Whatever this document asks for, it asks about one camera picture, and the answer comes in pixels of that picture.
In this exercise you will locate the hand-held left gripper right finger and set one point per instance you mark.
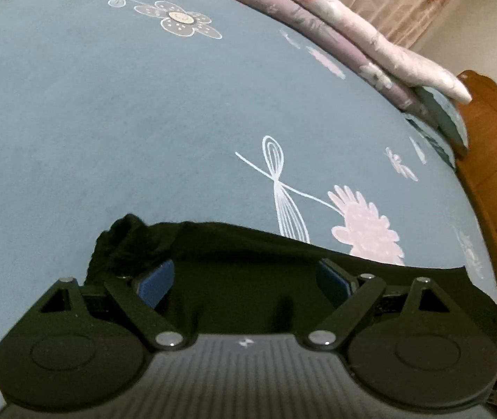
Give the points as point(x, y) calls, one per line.
point(333, 280)

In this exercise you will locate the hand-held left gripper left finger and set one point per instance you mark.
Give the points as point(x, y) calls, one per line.
point(157, 283)

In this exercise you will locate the black pants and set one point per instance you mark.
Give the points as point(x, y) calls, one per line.
point(239, 270)

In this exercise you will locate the flat blue pillow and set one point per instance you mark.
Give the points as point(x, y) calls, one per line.
point(434, 144)

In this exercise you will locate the blue floral bed sheet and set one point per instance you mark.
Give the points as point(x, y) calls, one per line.
point(100, 118)

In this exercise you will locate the thick blue pillow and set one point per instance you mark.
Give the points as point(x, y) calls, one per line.
point(447, 118)

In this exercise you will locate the purple floral quilt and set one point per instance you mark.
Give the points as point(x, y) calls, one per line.
point(318, 30)

